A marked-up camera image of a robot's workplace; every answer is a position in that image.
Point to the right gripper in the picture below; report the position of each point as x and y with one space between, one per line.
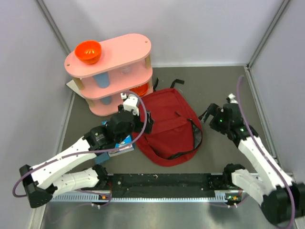
215 110

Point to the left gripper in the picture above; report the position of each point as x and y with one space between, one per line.
149 123

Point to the blue illustrated book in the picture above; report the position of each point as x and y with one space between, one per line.
123 147

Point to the red backpack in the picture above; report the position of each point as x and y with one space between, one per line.
176 132

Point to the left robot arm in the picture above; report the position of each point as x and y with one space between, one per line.
52 178

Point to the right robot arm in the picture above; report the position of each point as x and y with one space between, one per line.
279 197

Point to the orange bowl lower shelf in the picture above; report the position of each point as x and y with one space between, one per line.
140 90

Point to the clear plastic cup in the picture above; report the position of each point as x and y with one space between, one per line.
126 69

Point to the pink three-tier wooden shelf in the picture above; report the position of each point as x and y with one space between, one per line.
130 49

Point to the blue plastic cup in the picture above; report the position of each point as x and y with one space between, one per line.
102 79

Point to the orange bowl on top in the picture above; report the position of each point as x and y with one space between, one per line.
88 52

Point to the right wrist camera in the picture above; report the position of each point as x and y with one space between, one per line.
231 99

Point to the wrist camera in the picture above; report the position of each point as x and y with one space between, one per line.
231 99
130 103

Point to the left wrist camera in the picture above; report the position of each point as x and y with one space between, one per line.
130 103

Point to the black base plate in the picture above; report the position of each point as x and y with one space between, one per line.
163 185

